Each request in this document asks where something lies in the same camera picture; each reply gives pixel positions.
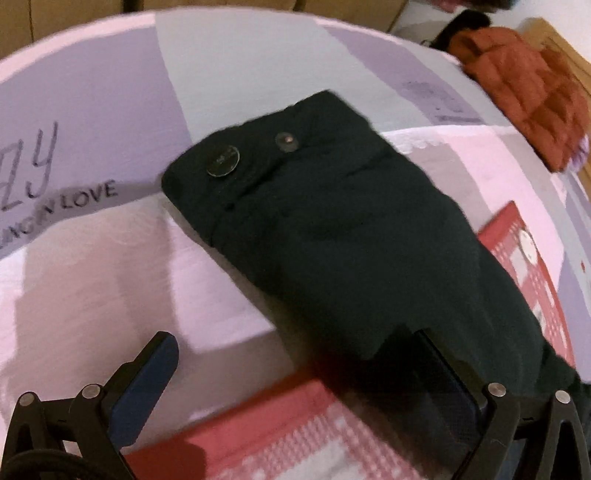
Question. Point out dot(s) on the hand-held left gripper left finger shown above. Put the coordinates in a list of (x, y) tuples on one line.
[(148, 381)]

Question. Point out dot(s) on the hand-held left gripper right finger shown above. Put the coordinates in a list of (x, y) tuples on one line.
[(461, 417)]

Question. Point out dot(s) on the black coat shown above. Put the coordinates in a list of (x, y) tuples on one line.
[(323, 230)]

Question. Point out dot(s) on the red checked mat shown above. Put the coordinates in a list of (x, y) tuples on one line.
[(286, 438)]

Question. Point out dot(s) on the bed with patchwork sheet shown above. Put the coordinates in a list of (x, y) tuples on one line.
[(106, 101)]

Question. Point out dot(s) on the purple printed cloth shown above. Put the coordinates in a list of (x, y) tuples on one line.
[(582, 154)]

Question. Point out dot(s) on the orange puffer jacket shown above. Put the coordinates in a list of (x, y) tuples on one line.
[(521, 87)]

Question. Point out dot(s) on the wooden wardrobe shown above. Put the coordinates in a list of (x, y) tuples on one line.
[(69, 18)]

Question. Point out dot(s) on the wooden headboard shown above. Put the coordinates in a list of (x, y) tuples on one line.
[(561, 39)]

